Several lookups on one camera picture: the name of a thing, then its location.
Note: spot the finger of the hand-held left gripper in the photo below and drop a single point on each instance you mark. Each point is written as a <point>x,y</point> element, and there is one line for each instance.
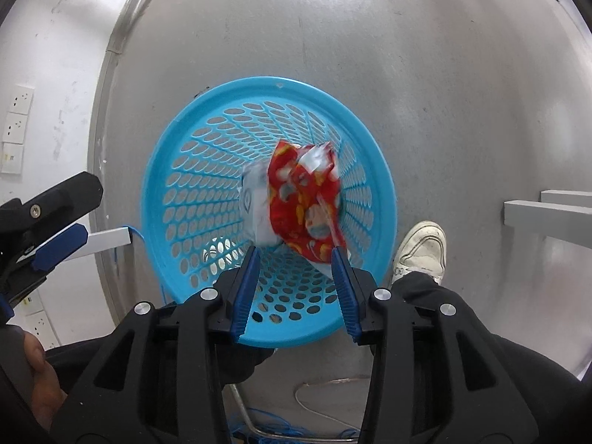
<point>60,246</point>
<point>69,199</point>

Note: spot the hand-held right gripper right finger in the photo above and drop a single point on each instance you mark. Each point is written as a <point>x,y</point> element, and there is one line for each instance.
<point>347,296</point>

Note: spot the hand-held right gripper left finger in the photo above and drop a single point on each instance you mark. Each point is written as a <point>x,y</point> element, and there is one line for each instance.
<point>243,296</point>

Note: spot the clear wrapper with black print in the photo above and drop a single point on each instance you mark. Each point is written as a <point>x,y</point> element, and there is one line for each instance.
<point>254,212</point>

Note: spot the red snack wrapper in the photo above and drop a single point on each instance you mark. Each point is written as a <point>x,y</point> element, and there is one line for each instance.
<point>296,212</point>

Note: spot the blue plastic mesh basket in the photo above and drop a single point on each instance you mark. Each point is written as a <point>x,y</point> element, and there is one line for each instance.
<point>194,194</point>

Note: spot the person's left hand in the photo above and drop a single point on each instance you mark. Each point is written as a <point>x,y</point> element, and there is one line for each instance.
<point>41,379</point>

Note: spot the white table leg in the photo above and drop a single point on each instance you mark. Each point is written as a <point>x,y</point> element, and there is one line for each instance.
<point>108,240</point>
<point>545,215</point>

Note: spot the white shoe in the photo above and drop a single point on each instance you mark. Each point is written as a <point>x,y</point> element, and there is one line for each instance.
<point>421,249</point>

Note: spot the metal chair leg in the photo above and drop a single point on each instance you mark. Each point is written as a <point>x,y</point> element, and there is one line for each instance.
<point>240,407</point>

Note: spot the person's dark trousers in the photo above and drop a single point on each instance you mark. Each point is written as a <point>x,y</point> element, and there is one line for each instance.
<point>508,365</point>

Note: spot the white wall socket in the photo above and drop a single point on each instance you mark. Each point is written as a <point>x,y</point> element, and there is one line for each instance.
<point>19,99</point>
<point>40,326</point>
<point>11,158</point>
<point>15,128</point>

